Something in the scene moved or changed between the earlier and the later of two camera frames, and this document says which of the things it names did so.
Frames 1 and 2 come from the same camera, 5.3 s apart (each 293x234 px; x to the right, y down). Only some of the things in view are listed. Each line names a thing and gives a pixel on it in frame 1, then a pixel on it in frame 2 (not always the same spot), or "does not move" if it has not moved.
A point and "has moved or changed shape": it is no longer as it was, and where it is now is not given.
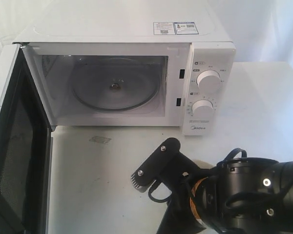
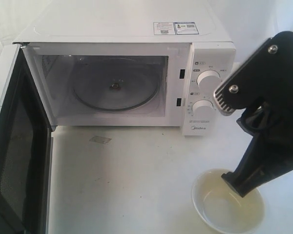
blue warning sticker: (175, 28) does not move
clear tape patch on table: (103, 140) does not move
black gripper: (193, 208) → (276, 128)
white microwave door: (20, 148) does not move
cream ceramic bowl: (202, 164) has moved or changed shape
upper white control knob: (208, 81) does not move
